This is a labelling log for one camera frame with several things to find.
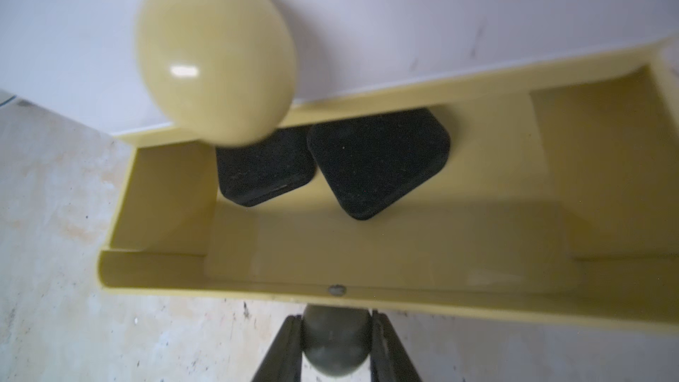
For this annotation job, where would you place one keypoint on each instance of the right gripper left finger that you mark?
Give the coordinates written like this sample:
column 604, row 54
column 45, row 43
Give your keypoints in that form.
column 283, row 360

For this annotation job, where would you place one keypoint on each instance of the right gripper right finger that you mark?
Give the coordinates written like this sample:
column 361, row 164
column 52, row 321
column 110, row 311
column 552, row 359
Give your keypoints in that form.
column 389, row 361

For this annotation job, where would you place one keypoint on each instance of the black brooch box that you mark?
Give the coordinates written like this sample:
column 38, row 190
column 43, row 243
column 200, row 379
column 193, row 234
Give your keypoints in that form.
column 370, row 163
column 273, row 167

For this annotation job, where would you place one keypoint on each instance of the yellow bottom drawer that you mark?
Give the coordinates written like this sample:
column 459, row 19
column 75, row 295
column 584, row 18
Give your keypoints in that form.
column 558, row 204

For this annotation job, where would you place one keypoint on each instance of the three-tier drawer cabinet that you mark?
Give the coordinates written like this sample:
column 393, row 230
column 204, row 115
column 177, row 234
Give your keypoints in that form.
column 229, row 71

